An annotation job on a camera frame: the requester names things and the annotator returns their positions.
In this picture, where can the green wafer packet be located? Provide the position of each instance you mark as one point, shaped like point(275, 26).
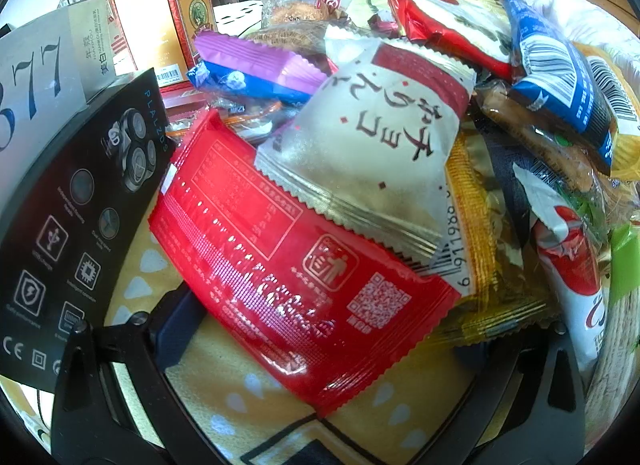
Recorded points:
point(622, 250)

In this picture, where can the black shaver box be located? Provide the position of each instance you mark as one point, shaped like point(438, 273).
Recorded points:
point(75, 225)

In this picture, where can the large red snack packet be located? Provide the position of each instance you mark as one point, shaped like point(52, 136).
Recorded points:
point(260, 265)

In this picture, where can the lilac floral quilt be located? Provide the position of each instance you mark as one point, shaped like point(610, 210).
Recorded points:
point(585, 20)

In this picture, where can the gold snack packet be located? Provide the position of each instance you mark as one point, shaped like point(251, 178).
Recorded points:
point(480, 245)

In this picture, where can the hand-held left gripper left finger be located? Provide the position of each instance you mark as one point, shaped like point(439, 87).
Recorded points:
point(175, 320)

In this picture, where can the clear cookie packet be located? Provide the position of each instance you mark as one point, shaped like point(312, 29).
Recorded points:
point(295, 7)

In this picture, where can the white packet with red swirl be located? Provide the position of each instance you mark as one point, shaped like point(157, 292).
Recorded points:
point(570, 265)

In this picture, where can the flat red box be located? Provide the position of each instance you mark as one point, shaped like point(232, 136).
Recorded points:
point(180, 97)

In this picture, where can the red packet with white panel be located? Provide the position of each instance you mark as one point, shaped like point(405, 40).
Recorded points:
point(440, 20)

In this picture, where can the yellow barcode snack packet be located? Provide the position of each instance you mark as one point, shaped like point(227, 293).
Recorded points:
point(615, 95)

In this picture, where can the orange clear snack packet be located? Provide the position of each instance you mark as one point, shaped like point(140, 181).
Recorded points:
point(240, 120)

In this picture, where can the blue barcode snack packet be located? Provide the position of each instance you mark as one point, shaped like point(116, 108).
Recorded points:
point(555, 75)

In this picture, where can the wooden headboard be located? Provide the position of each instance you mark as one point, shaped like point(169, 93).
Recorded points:
point(605, 0)

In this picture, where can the dark navy snack packet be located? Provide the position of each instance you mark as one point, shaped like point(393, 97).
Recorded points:
point(505, 180)

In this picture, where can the white cardboard box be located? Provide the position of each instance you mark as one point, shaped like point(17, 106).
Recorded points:
point(45, 75)

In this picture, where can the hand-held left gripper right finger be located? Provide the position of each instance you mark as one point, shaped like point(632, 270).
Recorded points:
point(550, 395)

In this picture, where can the orange red carton box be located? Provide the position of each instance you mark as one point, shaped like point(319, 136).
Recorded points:
point(150, 25)

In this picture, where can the clear brown pastry packet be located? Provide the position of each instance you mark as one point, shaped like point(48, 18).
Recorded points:
point(540, 145)

